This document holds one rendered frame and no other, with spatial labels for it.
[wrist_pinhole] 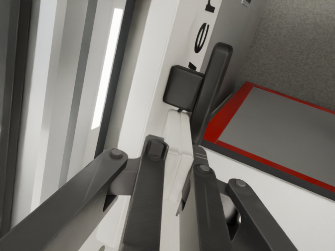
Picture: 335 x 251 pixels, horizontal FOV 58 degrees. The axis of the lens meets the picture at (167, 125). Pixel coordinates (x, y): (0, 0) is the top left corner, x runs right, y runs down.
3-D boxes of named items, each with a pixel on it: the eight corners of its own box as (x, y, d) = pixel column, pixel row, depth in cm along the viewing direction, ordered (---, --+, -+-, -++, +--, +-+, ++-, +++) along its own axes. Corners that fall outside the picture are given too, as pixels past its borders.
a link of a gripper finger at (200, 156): (191, 188, 14) (251, 202, 14) (187, 142, 19) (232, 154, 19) (182, 213, 15) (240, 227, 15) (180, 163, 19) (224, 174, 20)
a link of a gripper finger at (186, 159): (180, 154, 15) (194, 158, 15) (179, 110, 22) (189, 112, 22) (165, 201, 17) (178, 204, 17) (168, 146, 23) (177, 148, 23)
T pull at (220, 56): (236, 46, 20) (232, 46, 19) (201, 144, 23) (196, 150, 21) (186, 30, 21) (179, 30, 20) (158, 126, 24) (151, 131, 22)
